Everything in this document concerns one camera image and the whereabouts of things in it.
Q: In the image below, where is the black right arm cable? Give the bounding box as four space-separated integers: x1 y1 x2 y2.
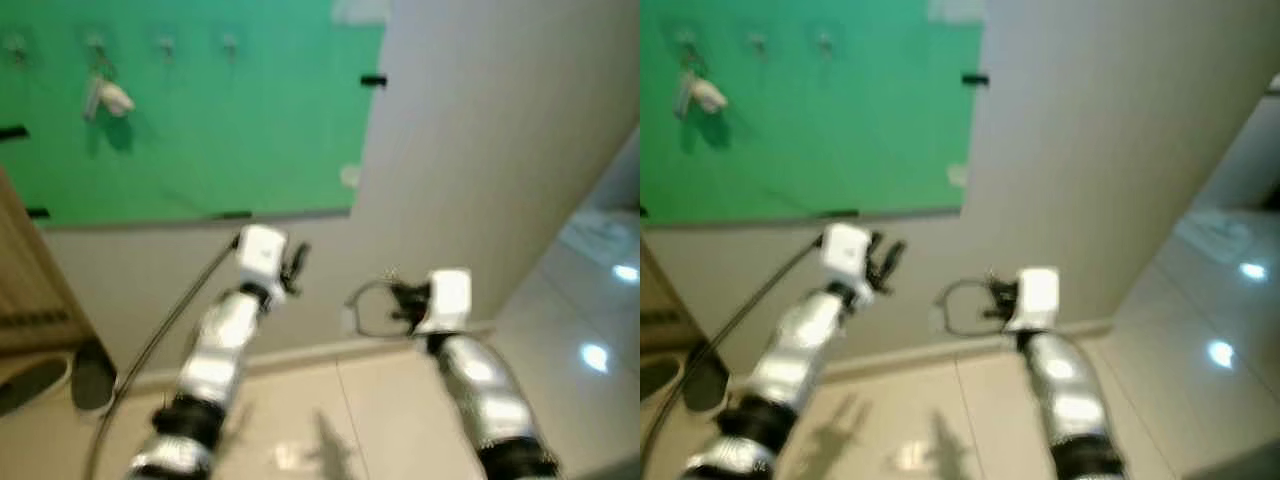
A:
343 278 421 338
935 277 1011 338

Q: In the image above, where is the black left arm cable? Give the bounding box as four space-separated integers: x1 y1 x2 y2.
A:
640 235 829 471
85 235 244 480

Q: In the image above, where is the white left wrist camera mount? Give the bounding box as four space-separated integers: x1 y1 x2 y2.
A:
236 225 291 284
822 222 876 281

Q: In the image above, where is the green wall board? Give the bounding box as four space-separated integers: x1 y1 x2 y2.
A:
0 0 388 229
640 0 986 223

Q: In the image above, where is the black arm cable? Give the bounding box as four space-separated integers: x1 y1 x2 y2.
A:
85 235 244 480
935 277 1011 338
343 278 421 338
640 235 829 471

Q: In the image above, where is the hanging white key fob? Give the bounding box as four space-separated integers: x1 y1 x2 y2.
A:
675 68 730 121
83 70 137 124

